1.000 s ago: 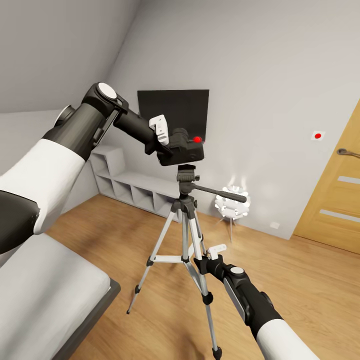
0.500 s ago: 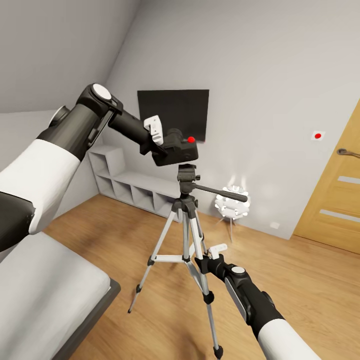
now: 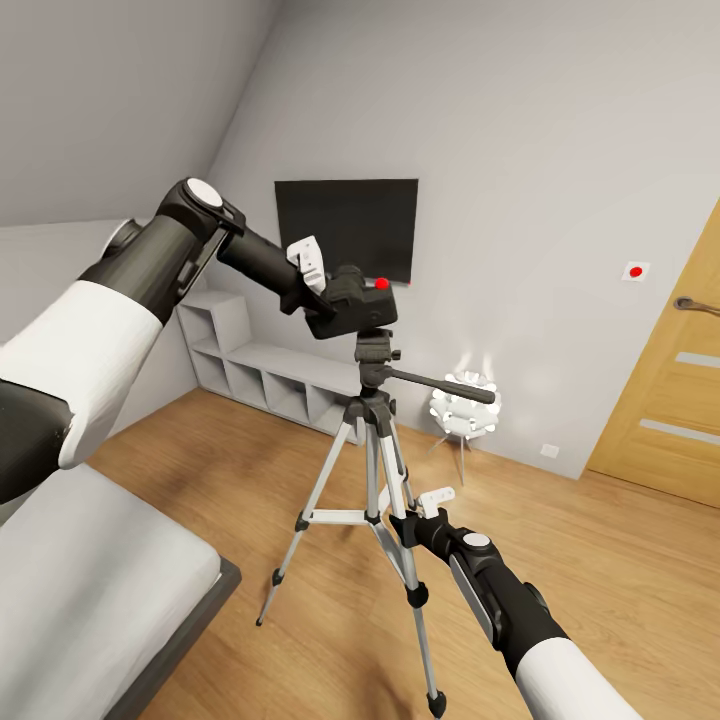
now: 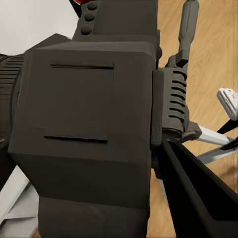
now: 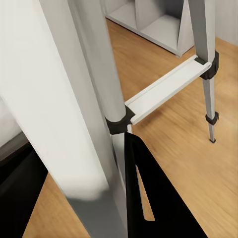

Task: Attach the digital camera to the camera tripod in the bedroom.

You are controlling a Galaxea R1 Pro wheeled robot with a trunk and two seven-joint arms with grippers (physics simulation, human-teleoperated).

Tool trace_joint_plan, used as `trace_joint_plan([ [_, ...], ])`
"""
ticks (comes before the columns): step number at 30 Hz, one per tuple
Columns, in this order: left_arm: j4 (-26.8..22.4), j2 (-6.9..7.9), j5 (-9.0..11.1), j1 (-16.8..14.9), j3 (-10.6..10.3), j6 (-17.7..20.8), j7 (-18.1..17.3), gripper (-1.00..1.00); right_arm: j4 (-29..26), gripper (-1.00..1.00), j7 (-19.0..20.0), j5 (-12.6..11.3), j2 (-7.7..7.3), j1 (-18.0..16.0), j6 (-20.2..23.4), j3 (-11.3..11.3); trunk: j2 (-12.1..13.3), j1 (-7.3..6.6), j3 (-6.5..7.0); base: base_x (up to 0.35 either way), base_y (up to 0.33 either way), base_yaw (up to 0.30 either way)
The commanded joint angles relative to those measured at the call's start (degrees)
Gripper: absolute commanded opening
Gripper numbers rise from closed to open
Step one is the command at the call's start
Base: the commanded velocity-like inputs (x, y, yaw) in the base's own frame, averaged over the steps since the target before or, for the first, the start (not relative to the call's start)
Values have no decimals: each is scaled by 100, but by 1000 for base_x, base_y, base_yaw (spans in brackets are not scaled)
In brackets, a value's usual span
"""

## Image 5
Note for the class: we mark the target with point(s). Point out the camera tripod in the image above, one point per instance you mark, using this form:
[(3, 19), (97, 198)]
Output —
[(59, 79)]

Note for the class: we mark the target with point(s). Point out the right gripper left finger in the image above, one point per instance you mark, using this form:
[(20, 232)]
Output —
[(22, 175)]

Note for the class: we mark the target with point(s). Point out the bookcase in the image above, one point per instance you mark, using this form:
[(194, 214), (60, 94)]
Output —
[(148, 18)]

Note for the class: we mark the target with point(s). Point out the bed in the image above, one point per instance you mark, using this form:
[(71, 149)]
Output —
[(11, 135)]

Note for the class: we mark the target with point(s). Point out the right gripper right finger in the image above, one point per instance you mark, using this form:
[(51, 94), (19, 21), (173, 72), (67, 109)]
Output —
[(173, 219)]

